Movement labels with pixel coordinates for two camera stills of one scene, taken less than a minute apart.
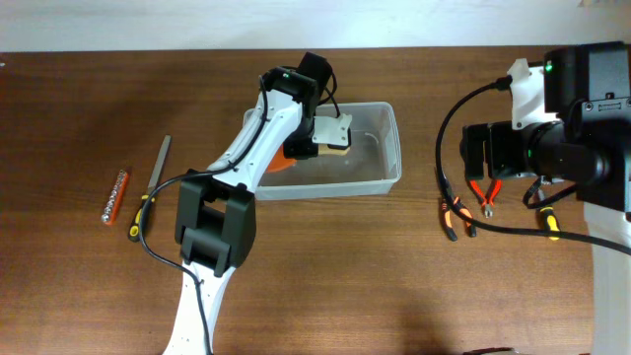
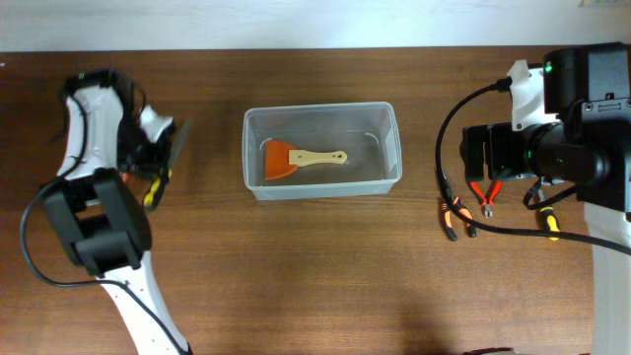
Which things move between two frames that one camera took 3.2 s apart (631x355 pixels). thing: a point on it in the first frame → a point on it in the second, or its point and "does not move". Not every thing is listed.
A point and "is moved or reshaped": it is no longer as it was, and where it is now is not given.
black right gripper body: (496, 151) does not move
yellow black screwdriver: (550, 217) does not move
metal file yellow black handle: (134, 232) is moved or reshaped
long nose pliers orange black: (447, 213) does not move
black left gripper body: (300, 148) → (165, 161)
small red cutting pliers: (487, 204) does not move
